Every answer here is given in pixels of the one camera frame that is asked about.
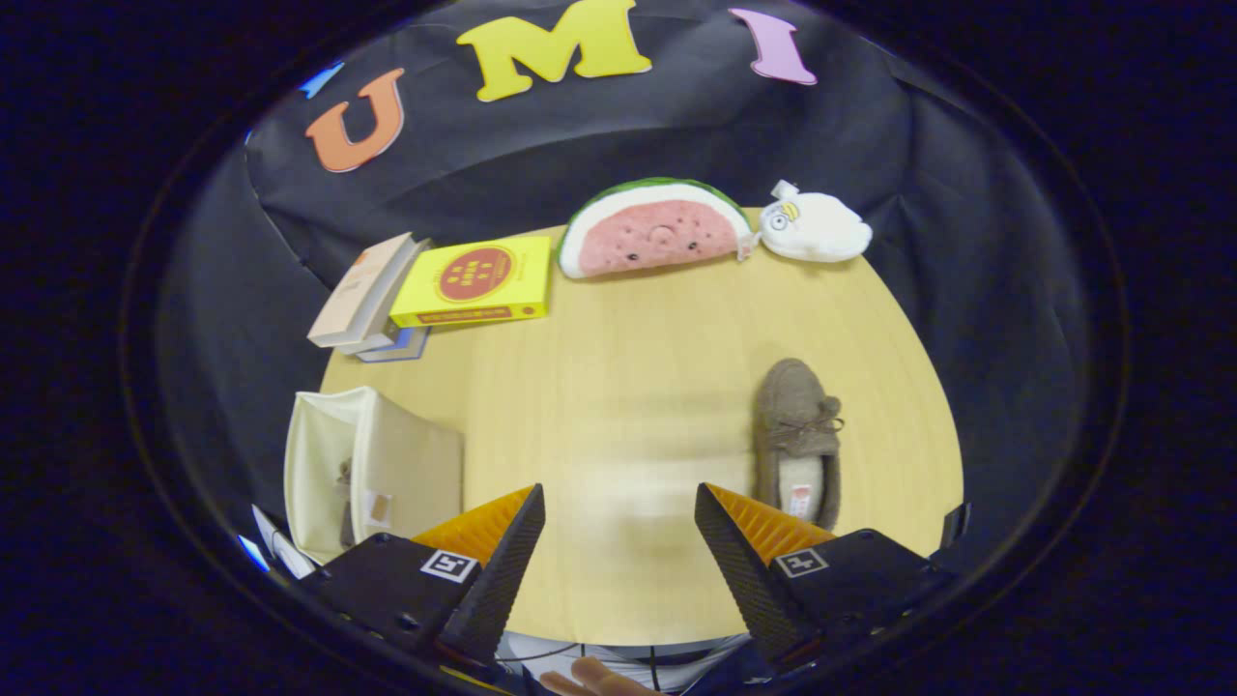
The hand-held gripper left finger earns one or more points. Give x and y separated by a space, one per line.
503 580

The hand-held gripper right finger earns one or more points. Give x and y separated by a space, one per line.
739 580

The beige fabric storage box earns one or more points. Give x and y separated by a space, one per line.
416 464

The brown fuzzy shoe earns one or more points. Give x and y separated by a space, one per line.
345 474
792 406

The person's light clothing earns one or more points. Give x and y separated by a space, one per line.
541 650

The blue book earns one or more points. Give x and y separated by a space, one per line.
401 348

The grey book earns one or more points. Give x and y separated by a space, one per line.
387 333

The yellow book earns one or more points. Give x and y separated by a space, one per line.
474 280

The beige book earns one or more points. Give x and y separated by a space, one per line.
358 295

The watermelon slice plush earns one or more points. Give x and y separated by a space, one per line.
652 237

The white plush toy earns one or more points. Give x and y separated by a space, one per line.
821 232

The black backdrop cloth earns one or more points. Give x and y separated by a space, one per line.
541 164

